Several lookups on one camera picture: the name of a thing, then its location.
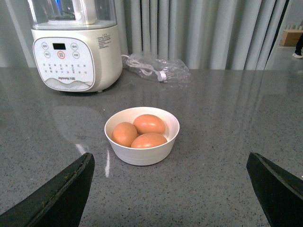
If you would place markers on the brown egg in bowl back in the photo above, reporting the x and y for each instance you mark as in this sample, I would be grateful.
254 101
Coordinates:
147 123

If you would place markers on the person's shoe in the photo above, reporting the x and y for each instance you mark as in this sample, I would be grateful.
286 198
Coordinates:
295 55

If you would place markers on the white bowl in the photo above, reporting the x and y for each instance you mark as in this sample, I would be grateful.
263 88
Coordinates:
144 156

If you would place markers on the brown egg in bowl left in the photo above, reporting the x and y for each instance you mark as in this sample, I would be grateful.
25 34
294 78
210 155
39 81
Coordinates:
124 134

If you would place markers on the white soy milk maker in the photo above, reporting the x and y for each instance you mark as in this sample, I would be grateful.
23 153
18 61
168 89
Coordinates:
76 44

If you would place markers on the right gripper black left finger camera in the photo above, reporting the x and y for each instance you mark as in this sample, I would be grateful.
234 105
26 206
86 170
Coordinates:
58 203

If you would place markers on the brown egg in bowl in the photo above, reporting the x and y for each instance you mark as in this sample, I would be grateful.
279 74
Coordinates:
124 134
148 140
147 123

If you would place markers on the clear plastic bag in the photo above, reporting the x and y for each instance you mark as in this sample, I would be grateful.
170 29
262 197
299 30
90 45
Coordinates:
148 66

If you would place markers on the cardboard box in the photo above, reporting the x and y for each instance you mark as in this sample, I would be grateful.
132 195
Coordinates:
290 37

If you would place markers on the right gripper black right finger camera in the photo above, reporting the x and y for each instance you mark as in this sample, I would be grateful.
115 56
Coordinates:
279 192

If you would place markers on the brown egg in bowl front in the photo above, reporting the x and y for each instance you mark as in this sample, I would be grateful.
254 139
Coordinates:
148 140

